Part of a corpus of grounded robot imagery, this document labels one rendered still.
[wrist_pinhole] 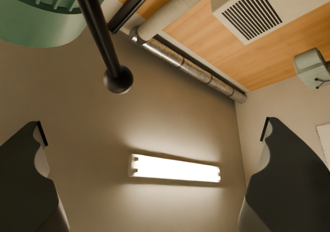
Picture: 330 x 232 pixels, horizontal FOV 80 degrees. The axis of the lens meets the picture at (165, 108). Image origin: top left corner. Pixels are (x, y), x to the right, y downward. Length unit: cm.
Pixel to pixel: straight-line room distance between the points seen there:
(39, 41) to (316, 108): 303
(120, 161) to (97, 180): 23
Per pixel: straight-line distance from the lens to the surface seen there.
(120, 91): 23
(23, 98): 158
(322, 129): 303
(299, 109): 316
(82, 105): 167
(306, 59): 219
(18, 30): 30
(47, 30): 29
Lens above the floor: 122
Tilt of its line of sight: 43 degrees up
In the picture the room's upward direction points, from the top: 113 degrees counter-clockwise
